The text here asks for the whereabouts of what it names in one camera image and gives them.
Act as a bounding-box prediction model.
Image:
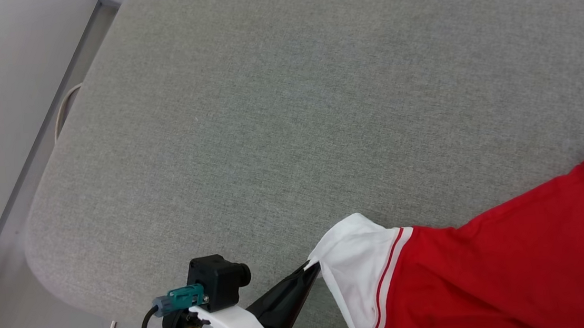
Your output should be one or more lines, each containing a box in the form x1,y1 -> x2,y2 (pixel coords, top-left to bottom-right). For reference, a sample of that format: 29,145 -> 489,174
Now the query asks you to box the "red basketball jersey white trim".
298,145 -> 584,328

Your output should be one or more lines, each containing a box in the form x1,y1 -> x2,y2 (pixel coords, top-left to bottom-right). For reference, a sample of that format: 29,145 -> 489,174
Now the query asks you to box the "grey baseboard strip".
0,0 -> 145,317

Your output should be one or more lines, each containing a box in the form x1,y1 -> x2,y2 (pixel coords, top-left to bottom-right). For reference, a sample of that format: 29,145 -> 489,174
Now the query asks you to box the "teal cable connector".
151,283 -> 208,318

